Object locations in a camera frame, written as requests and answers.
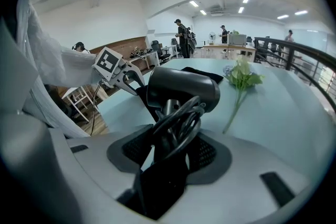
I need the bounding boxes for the small black device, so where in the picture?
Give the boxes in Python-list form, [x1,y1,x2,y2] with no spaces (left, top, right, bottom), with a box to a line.
[133,67,221,221]

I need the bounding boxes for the person's white jacket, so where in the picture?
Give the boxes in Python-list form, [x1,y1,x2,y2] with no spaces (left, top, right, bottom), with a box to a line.
[15,0,106,140]

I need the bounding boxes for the artificial flower sprig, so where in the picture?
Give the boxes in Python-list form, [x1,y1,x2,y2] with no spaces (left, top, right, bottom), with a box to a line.
[222,56,265,134]

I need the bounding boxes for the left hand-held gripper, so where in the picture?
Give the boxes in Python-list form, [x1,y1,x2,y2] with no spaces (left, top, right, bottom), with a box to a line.
[91,46,146,97]

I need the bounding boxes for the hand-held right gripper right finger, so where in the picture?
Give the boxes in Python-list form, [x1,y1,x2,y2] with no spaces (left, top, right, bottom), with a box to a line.
[162,132,313,224]

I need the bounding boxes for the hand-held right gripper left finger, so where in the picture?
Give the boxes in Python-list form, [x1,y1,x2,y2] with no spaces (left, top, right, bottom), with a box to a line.
[49,124,154,224]

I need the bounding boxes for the black office chair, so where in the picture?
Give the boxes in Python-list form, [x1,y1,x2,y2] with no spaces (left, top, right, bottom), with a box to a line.
[151,39,171,63]

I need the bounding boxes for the person's left forearm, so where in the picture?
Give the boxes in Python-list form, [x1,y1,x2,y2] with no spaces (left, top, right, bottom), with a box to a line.
[60,49,106,87]

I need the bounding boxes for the black drawstring pouch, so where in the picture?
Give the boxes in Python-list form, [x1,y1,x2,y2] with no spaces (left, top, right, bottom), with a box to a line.
[135,67,224,124]

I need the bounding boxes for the wooden counter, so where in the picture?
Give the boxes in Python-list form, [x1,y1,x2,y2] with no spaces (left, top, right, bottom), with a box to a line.
[203,44,257,63]

